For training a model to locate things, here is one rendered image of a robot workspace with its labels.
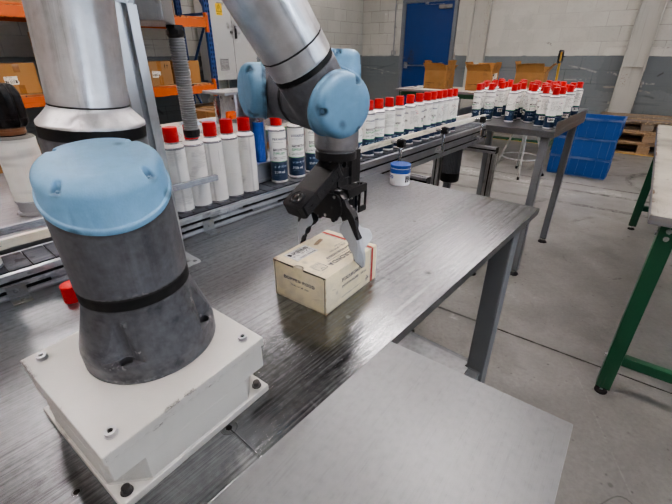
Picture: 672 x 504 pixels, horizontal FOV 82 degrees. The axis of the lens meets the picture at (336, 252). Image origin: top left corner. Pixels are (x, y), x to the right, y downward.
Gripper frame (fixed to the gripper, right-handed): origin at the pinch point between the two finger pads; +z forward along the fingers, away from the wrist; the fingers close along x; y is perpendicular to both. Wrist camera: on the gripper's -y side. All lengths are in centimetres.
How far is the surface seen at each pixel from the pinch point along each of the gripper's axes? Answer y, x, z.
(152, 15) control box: -10, 30, -40
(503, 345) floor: 114, -18, 86
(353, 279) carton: 0.1, -6.0, 2.5
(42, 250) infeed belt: -31, 49, 2
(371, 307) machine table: -1.2, -11.0, 5.9
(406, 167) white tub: 66, 18, -2
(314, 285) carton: -8.2, -3.5, 0.8
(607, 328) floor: 159, -56, 85
